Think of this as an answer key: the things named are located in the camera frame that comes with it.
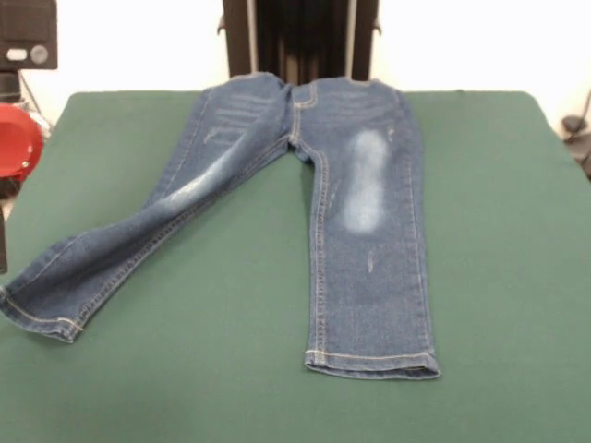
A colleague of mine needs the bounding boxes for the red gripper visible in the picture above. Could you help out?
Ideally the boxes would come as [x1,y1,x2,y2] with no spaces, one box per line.
[0,102,43,274]

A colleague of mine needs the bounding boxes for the blue denim jeans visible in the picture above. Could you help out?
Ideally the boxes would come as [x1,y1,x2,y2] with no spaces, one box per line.
[0,71,442,381]

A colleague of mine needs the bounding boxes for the dark green table cloth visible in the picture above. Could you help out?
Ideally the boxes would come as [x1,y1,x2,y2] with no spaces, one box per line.
[0,90,591,443]

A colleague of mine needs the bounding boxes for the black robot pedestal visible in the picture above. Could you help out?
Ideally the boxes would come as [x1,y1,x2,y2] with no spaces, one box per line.
[215,0,384,87]

